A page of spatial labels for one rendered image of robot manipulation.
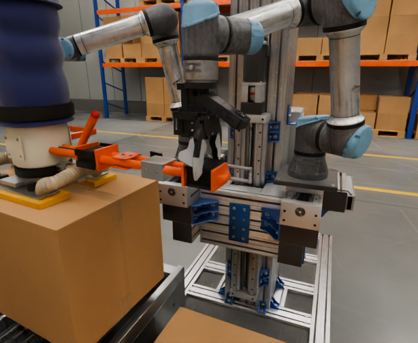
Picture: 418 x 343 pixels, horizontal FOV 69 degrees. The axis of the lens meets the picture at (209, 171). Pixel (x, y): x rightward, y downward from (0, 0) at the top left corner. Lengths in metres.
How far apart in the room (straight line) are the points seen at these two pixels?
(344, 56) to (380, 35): 6.85
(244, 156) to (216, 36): 0.76
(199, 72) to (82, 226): 0.49
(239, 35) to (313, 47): 7.14
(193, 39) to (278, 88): 0.76
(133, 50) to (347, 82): 8.67
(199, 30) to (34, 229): 0.61
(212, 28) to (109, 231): 0.61
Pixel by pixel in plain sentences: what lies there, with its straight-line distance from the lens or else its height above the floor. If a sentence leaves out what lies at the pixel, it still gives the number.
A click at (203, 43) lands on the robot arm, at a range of 0.66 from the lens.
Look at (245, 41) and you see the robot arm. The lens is 0.72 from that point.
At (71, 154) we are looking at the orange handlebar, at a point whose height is 1.20.
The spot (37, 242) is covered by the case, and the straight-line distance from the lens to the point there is 0.90.
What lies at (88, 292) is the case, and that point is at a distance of 0.96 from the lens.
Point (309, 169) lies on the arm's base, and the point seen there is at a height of 1.08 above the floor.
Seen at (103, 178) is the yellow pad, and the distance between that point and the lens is 1.07.
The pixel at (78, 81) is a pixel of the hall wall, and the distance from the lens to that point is 12.59.
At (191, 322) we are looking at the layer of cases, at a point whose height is 0.54.
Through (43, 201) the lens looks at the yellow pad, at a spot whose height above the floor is 1.08.
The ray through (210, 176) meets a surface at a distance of 0.67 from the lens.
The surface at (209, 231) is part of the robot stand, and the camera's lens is 1.39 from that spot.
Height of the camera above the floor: 1.43
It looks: 18 degrees down
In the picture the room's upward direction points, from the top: straight up
